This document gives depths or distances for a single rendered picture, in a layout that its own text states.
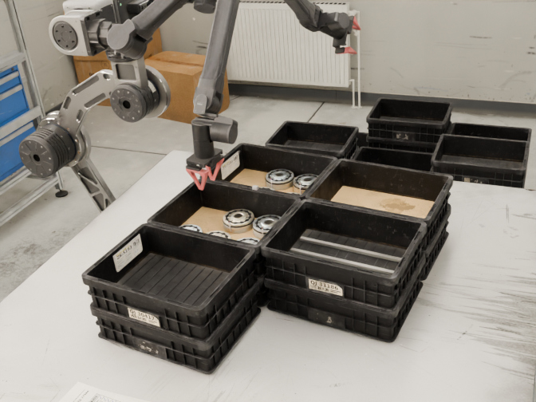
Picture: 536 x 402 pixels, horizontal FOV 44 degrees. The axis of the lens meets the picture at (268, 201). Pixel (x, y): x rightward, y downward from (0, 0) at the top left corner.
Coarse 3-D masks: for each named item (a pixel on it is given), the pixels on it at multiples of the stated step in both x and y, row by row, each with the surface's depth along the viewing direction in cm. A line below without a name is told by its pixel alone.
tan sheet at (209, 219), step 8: (200, 208) 230; (208, 208) 229; (192, 216) 226; (200, 216) 225; (208, 216) 225; (216, 216) 224; (184, 224) 222; (200, 224) 221; (208, 224) 220; (216, 224) 220; (248, 232) 214
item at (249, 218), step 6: (234, 210) 221; (240, 210) 221; (246, 210) 220; (228, 216) 218; (246, 216) 217; (252, 216) 216; (228, 222) 215; (234, 222) 214; (240, 222) 214; (246, 222) 214
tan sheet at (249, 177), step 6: (240, 174) 250; (246, 174) 249; (252, 174) 249; (258, 174) 248; (264, 174) 248; (234, 180) 246; (240, 180) 245; (246, 180) 245; (252, 180) 244; (258, 180) 244; (264, 180) 244; (258, 186) 240; (264, 186) 240
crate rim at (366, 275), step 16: (336, 208) 204; (352, 208) 203; (416, 240) 185; (272, 256) 187; (288, 256) 184; (304, 256) 183; (336, 272) 179; (352, 272) 176; (368, 272) 175; (400, 272) 174
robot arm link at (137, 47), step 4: (112, 24) 198; (136, 36) 196; (136, 40) 196; (140, 40) 198; (136, 44) 196; (140, 44) 198; (132, 48) 196; (136, 48) 197; (140, 48) 199; (116, 52) 197; (128, 52) 197; (132, 52) 198; (136, 52) 199; (140, 52) 200; (124, 56) 201; (128, 56) 200; (132, 56) 200; (136, 56) 201
